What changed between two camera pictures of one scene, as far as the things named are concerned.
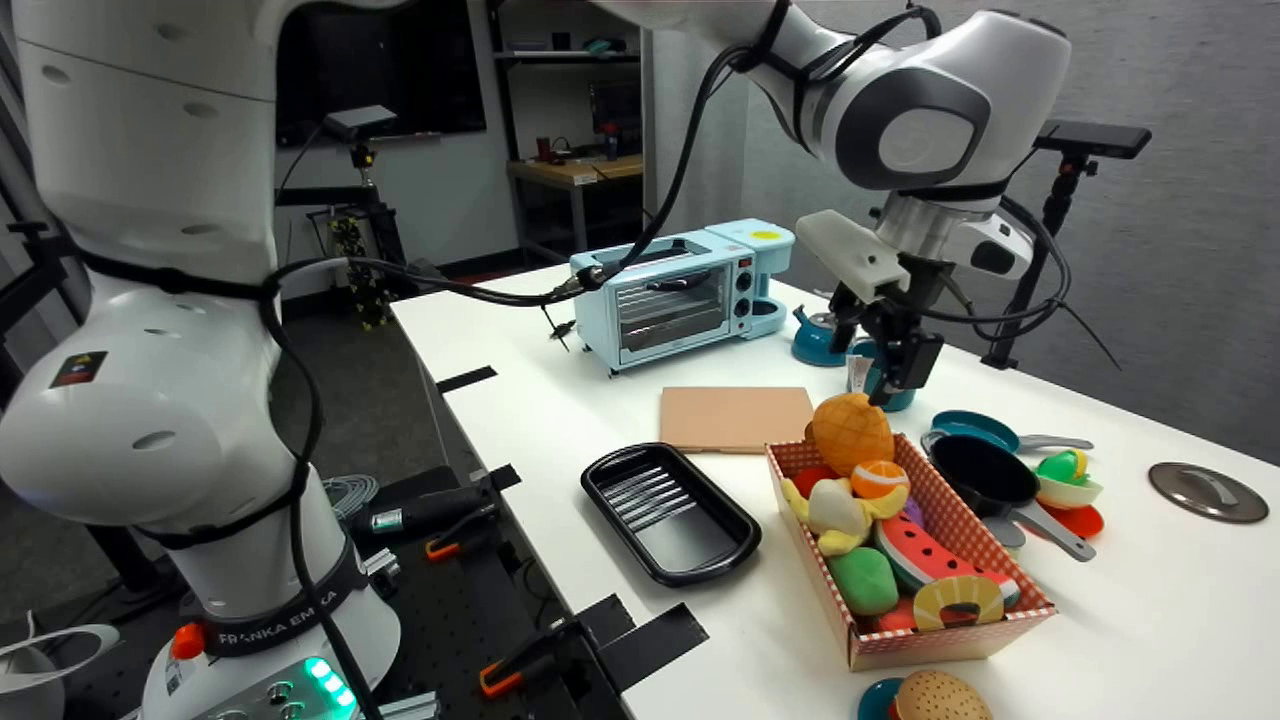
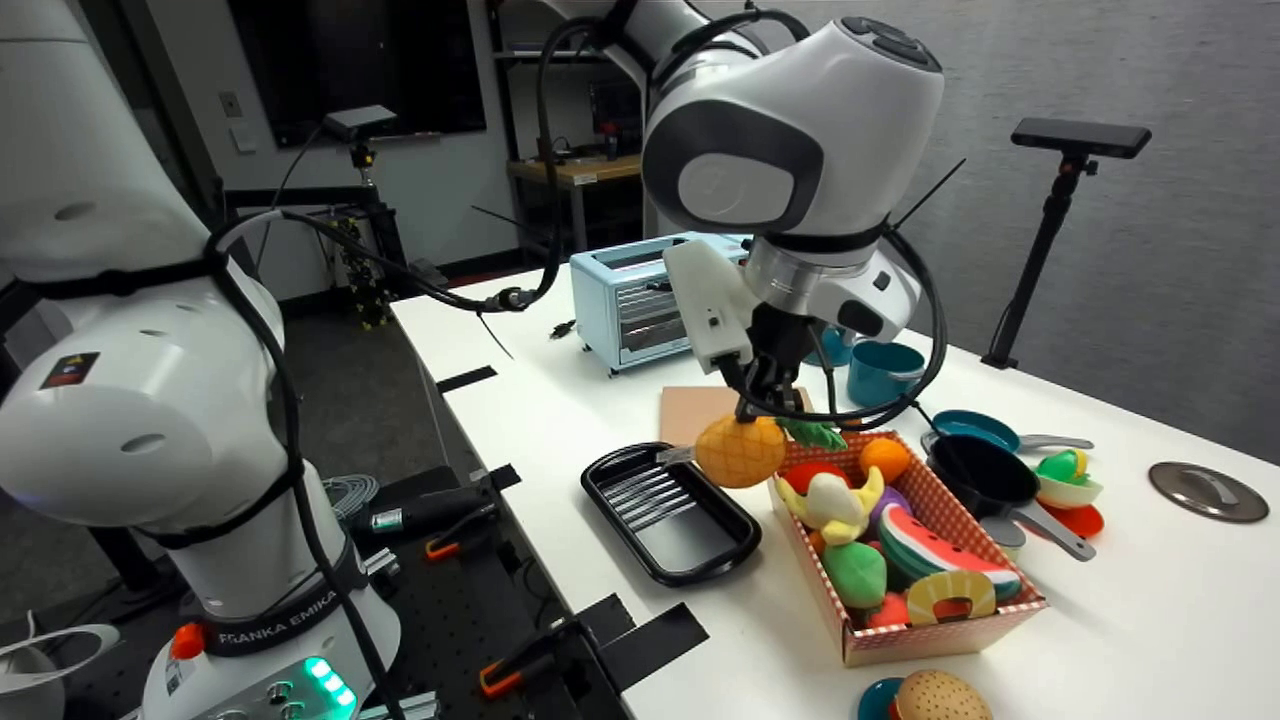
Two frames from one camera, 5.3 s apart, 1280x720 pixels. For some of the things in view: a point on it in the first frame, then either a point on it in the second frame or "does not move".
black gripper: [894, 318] to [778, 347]
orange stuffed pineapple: [848, 433] to [740, 455]
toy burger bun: [941, 696] does not move
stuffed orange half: [881, 485] to [886, 455]
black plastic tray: [668, 514] does not move
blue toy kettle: [818, 342] does not move
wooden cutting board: [731, 421] does not move
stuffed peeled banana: [832, 511] does not move
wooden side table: [577, 203] does not move
